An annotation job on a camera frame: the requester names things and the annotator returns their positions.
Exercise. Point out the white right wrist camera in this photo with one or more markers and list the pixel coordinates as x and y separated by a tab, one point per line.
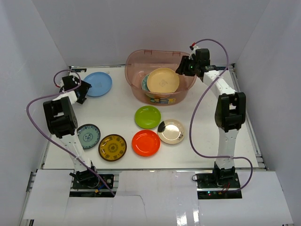
193	48

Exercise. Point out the left dark table label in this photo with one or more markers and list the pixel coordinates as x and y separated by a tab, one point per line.
79	70

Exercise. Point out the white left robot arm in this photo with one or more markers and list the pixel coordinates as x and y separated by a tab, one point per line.
62	122

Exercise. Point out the yellow patterned brown-rimmed plate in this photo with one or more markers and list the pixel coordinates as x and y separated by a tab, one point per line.
112	147

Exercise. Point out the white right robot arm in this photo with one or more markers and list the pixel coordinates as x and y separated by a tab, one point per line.
230	113

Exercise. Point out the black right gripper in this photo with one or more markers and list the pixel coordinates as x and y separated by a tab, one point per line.
183	62

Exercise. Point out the pale yellow plastic plate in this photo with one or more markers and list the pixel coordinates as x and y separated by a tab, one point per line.
163	80

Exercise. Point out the cream plate with black flowers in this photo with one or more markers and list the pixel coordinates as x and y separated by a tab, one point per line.
171	131

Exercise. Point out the light blue plastic plate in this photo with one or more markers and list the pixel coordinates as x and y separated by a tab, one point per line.
101	84

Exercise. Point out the red plate with teal flower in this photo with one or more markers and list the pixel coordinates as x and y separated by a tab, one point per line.
144	83

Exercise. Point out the lime green plastic plate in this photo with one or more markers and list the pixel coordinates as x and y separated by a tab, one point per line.
147	117

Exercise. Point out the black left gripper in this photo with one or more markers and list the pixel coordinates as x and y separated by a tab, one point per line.
83	89

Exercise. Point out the orange plastic plate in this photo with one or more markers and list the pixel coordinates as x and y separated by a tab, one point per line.
146	143

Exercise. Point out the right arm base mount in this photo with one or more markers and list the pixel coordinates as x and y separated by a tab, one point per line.
209	189

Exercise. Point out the small blue patterned plate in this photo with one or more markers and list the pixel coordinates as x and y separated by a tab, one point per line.
89	135

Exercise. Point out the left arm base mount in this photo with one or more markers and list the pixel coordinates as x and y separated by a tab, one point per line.
93	188

